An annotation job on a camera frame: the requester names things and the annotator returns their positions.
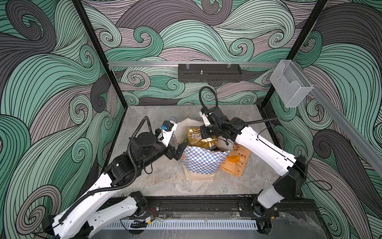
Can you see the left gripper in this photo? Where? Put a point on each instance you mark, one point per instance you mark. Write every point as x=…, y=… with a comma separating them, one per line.
x=170, y=153

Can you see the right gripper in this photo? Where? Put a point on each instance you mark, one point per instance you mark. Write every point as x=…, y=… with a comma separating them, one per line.
x=204, y=129

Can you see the gold snack bag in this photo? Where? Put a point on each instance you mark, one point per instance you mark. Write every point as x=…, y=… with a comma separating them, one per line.
x=195, y=139

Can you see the blue checkered paper bag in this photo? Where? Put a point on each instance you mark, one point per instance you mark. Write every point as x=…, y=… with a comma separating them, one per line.
x=200, y=164

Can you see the orange potato chips bag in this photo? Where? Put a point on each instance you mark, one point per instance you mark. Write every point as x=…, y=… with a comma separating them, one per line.
x=236, y=162

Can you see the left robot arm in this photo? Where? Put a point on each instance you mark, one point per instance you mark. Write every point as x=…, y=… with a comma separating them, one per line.
x=84, y=218

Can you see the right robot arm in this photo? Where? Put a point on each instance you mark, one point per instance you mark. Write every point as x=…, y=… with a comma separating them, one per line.
x=292, y=170

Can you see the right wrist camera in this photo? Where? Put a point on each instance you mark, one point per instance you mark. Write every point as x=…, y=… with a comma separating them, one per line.
x=205, y=114

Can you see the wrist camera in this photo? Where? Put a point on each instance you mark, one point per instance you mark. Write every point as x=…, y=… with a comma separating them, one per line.
x=166, y=132
x=205, y=114

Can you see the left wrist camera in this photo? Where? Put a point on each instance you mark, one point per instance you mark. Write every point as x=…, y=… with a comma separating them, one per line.
x=166, y=132

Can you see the black perforated wall tray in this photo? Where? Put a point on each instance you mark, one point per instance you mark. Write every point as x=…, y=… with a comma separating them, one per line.
x=212, y=74

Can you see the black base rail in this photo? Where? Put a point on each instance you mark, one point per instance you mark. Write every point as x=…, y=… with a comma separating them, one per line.
x=236, y=205

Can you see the white slotted cable duct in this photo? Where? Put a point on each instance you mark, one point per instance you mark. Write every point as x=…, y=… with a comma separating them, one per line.
x=247, y=225

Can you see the clear plastic wall holder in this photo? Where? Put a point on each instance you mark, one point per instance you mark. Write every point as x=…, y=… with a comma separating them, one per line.
x=291, y=83

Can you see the back aluminium rail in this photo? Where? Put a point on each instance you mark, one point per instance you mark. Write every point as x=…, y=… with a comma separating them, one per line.
x=177, y=63

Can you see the aluminium rail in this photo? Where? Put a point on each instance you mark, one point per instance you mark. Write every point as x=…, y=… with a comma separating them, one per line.
x=353, y=108
x=177, y=63

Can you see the right aluminium rail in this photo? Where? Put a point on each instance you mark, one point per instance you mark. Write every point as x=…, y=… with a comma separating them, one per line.
x=353, y=108

